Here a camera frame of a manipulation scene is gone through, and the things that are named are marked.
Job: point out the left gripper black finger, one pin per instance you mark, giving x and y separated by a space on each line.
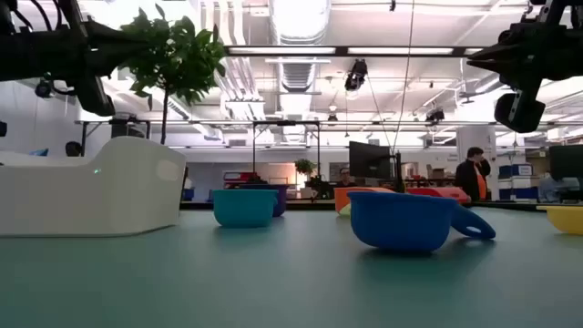
123 57
120 38

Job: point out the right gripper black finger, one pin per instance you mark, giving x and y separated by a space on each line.
496 54
498 68

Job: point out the red measuring cup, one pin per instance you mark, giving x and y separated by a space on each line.
437 193

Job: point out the yellow measuring cup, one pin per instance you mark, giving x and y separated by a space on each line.
567 221

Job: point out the blue measuring cup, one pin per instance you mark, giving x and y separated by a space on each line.
401 223

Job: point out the teal measuring cup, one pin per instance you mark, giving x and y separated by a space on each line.
243 209

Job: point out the orange measuring cup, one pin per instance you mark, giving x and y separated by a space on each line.
341 198

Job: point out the light green measuring cup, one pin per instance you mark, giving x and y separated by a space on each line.
346 211

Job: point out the dark purple measuring cup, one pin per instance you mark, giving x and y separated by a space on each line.
282 200

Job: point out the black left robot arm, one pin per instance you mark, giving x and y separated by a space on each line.
23 59

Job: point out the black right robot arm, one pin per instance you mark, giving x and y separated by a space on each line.
577 54

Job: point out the green potted tree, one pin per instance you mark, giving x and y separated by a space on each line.
177 59

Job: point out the person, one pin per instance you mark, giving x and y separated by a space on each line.
345 175
74 149
467 177

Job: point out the blue storage bin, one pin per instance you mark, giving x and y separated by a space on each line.
508 171
514 193

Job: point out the small blue object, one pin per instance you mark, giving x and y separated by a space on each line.
40 152

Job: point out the black computer monitor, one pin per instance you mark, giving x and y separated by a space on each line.
369 159
567 161

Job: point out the brown cardboard box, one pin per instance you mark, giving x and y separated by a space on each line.
438 173

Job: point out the red tool cart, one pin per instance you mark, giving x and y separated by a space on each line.
237 177

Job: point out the small background potted plant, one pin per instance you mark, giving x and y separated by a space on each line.
305 166

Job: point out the black hanging ceiling camera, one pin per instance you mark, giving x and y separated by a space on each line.
435 115
356 75
43 89

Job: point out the long ceiling light rail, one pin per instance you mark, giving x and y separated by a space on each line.
282 50

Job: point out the silver ventilation duct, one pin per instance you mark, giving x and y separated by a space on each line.
298 73

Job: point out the black metal frame stand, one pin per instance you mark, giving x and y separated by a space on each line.
287 123

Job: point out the black table edge frame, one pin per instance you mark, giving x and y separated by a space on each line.
309 206

